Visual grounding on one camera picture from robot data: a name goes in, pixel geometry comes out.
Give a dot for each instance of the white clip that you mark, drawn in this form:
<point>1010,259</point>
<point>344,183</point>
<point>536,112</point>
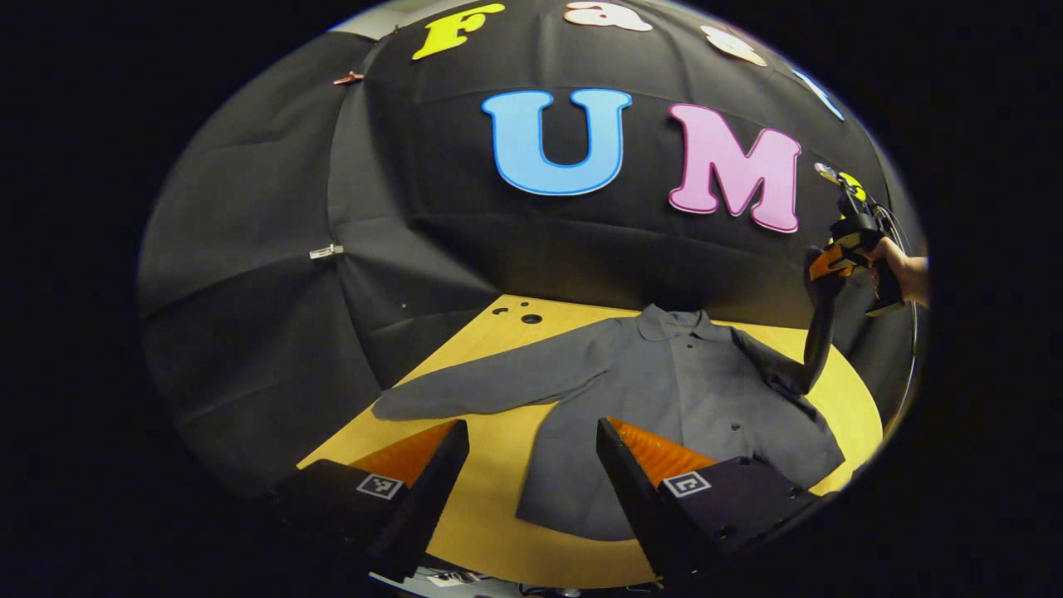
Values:
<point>326,251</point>

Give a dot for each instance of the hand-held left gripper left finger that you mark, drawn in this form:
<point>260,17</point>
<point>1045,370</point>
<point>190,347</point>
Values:
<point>419,515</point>

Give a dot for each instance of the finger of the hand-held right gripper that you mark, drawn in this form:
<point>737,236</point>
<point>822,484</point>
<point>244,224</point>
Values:
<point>820,332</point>

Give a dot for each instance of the grey collared shirt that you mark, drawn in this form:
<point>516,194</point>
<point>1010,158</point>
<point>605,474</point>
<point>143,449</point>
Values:
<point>664,382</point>

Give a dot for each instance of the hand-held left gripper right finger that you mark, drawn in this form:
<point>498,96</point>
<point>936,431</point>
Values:
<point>644,515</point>

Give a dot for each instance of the red clip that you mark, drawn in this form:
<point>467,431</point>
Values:
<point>349,79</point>

